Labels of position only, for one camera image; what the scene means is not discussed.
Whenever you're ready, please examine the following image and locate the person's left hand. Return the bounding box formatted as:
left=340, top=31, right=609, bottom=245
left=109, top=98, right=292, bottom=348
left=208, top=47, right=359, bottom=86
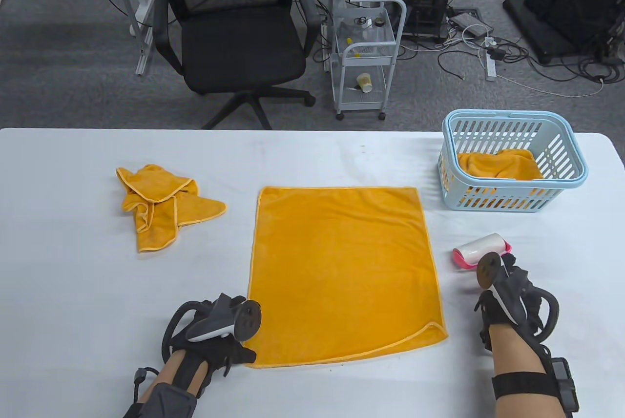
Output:
left=170, top=335, right=257, bottom=376

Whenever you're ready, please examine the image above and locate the person's right hand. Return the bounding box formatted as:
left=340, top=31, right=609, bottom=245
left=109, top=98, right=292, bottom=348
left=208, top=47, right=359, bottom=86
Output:
left=475, top=252, right=545, bottom=353

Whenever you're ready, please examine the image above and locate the pink lint roller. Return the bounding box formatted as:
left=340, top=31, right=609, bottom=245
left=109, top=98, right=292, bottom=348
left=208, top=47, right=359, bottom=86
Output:
left=453, top=233, right=512, bottom=271

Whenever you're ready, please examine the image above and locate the yellow square towel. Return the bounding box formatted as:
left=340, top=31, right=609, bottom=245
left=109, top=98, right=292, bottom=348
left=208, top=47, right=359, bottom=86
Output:
left=439, top=148, right=545, bottom=209
left=116, top=164, right=228, bottom=253
left=246, top=186, right=449, bottom=369

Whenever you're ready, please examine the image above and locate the person's left forearm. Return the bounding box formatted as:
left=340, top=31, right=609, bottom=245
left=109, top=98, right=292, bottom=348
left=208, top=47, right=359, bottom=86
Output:
left=122, top=352, right=215, bottom=418

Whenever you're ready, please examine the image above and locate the person's right forearm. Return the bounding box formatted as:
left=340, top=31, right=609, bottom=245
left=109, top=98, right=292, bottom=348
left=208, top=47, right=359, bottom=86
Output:
left=488, top=325, right=579, bottom=418

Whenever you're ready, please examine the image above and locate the grey left hand controller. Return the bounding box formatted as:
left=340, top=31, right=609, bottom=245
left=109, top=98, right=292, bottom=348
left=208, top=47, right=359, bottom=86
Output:
left=161, top=293, right=263, bottom=360

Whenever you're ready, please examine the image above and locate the grey hand controller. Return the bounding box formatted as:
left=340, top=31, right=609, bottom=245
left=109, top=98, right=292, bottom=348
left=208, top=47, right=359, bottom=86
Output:
left=161, top=293, right=263, bottom=360
left=475, top=251, right=560, bottom=343

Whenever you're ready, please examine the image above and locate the grey right hand controller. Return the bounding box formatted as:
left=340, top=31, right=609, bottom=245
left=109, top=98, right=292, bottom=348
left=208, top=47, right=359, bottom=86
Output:
left=475, top=251, right=560, bottom=343

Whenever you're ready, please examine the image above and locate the light blue plastic basket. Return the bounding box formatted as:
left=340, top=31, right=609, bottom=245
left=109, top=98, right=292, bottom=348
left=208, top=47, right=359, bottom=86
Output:
left=437, top=109, right=588, bottom=212

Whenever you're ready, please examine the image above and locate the white power strip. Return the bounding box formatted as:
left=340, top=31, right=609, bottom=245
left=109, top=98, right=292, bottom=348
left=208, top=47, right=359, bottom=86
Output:
left=484, top=37, right=498, bottom=82

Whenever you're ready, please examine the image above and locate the white rolling cart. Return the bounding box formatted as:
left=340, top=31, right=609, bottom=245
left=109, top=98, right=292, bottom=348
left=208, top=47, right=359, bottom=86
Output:
left=331, top=0, right=407, bottom=121

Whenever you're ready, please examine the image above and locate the black mesh office chair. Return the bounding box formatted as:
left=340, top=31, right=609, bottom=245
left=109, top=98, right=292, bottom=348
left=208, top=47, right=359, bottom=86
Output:
left=153, top=0, right=316, bottom=130

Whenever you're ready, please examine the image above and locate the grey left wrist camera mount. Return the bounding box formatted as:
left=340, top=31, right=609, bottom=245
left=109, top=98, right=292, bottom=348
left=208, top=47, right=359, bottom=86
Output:
left=122, top=367, right=198, bottom=418

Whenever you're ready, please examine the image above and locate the black right forearm strap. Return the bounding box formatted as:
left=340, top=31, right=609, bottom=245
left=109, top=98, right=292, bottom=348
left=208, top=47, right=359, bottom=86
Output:
left=491, top=372, right=562, bottom=400

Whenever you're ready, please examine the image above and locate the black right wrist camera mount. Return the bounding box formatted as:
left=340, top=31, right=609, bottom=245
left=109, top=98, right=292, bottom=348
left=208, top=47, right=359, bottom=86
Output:
left=549, top=358, right=581, bottom=416

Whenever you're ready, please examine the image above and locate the tangle of black cables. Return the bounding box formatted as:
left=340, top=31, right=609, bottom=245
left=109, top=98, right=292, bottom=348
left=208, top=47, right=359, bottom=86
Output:
left=437, top=32, right=625, bottom=84

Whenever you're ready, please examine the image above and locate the white desk leg frame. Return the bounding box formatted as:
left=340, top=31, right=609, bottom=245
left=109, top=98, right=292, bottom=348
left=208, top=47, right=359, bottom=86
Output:
left=105, top=0, right=162, bottom=77

